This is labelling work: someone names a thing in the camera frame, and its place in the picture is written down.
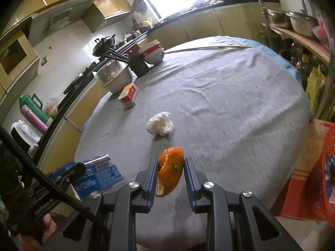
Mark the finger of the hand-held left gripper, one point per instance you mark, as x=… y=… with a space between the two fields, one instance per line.
x=78 y=168
x=61 y=170

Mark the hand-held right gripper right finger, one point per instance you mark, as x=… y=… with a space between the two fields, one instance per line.
x=189 y=183

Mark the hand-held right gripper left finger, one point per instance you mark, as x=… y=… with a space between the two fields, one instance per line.
x=151 y=177

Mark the orange peel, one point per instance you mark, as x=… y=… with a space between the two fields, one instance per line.
x=171 y=167

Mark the blue printed box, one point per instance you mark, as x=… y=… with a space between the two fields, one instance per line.
x=104 y=172

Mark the white tissue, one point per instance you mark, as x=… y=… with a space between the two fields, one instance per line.
x=159 y=124

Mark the red and yellow box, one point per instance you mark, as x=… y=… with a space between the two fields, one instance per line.
x=129 y=94

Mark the red plastic basket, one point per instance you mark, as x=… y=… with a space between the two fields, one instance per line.
x=327 y=188

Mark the person's left hand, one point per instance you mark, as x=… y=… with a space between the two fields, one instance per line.
x=49 y=223

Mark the white and black appliance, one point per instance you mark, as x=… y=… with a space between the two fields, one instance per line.
x=23 y=133

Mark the purple thermos bottle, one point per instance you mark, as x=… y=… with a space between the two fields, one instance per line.
x=34 y=119

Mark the clear bag of food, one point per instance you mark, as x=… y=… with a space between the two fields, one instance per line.
x=51 y=108

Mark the green thermos jug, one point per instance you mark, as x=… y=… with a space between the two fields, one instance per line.
x=34 y=104

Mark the gas stove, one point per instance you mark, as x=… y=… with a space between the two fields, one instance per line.
x=78 y=79

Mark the clear bag with bowls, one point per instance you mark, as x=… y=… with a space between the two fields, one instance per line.
x=110 y=70

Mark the black chopstick holder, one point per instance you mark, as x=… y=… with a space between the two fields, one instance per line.
x=138 y=65

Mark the red-banded white bowl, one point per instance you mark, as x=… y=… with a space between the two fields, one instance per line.
x=154 y=57

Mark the black wok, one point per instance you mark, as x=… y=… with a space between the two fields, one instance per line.
x=104 y=44

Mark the long thin wooden stick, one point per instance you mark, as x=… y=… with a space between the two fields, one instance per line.
x=209 y=47

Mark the steel range hood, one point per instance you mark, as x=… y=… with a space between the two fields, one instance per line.
x=60 y=18

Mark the yellow bowl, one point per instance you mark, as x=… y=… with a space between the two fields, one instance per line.
x=146 y=25

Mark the yellow plastic bag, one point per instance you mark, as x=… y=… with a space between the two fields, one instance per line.
x=315 y=89

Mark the yellow base cabinets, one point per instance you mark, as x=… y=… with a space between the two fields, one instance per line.
x=235 y=18

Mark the white dish stack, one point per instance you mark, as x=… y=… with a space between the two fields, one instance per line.
x=199 y=3

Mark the metal shelf rack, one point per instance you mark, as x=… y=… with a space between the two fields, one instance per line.
x=301 y=39

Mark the dark pot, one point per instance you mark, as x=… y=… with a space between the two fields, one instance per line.
x=278 y=21

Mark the steel pot with lid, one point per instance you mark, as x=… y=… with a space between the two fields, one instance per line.
x=301 y=24

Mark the pink plastic bag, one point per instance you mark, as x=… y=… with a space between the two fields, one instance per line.
x=322 y=28

